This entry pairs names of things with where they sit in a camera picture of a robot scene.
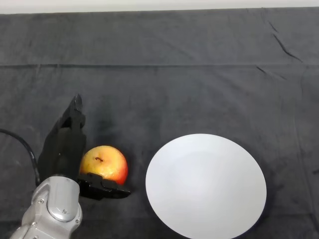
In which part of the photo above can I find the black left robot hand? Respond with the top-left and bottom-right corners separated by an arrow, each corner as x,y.
37,93 -> 132,201

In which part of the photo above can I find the red yellow apple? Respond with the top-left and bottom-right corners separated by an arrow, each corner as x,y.
79,145 -> 129,186

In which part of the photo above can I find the white round plate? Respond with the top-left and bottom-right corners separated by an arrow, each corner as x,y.
145,133 -> 268,239

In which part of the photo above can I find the black cloth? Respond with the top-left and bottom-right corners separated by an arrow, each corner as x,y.
0,6 -> 319,239

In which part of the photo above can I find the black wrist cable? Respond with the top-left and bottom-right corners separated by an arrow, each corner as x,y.
0,128 -> 41,187

